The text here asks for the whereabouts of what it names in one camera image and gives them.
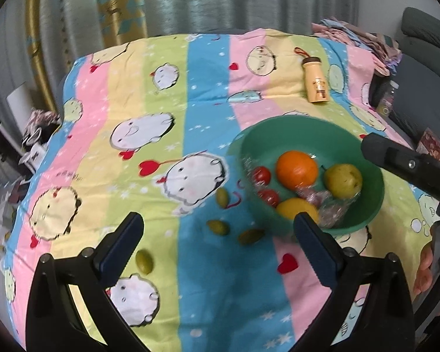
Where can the striped cartoon printed blanket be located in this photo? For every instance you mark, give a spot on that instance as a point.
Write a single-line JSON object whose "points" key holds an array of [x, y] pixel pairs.
{"points": [[168, 91]]}

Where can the small green fruit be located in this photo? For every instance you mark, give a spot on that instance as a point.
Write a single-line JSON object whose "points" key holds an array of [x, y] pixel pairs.
{"points": [[222, 198], [251, 236], [219, 227], [145, 262]]}

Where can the grey-green curtain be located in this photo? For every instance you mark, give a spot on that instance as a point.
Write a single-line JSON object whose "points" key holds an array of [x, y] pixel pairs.
{"points": [[242, 0]]}

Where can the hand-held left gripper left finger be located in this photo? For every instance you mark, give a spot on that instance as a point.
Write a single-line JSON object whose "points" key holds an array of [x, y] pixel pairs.
{"points": [[121, 249]]}

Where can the yellow-green pear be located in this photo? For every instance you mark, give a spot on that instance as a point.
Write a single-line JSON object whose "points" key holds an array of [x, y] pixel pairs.
{"points": [[343, 181]]}

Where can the pile of folded clothes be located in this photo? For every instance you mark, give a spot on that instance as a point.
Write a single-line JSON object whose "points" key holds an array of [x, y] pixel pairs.
{"points": [[363, 42]]}

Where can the yellow lemon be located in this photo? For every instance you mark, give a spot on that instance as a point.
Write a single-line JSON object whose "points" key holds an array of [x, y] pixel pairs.
{"points": [[295, 209]]}

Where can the clear plastic bag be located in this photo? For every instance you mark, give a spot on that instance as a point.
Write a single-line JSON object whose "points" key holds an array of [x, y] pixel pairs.
{"points": [[335, 211]]}

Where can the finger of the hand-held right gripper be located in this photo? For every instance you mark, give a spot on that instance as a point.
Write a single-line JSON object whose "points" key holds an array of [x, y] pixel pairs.
{"points": [[396, 157]]}

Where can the yellow bear print bottle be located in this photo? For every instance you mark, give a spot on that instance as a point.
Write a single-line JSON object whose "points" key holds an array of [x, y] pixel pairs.
{"points": [[315, 84]]}

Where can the floral cloth bag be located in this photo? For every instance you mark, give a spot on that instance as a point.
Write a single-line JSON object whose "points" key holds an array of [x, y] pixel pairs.
{"points": [[40, 123]]}

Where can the white paper bag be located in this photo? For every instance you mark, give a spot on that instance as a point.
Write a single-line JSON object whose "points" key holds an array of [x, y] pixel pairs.
{"points": [[33, 156]]}

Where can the person's right hand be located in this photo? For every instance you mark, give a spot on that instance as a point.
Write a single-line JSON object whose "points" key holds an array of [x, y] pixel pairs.
{"points": [[423, 267]]}

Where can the grey sofa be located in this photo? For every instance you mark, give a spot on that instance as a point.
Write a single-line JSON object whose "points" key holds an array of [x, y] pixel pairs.
{"points": [[425, 44]]}

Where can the clear plastic bottle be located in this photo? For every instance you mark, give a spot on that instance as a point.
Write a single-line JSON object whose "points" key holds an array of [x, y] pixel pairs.
{"points": [[387, 99]]}

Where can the orange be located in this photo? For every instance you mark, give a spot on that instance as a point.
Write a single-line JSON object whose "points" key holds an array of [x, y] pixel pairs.
{"points": [[297, 170]]}

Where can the green plastic bowl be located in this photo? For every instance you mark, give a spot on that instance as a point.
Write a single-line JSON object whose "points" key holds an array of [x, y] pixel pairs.
{"points": [[260, 143]]}

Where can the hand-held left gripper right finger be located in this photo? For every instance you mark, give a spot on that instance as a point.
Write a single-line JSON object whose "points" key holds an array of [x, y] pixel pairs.
{"points": [[315, 249]]}

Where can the yellow patterned curtain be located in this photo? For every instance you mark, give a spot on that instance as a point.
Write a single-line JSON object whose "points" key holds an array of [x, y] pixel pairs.
{"points": [[123, 7]]}

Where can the red patterned packet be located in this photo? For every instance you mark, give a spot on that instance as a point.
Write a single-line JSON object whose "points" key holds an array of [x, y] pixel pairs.
{"points": [[431, 145]]}

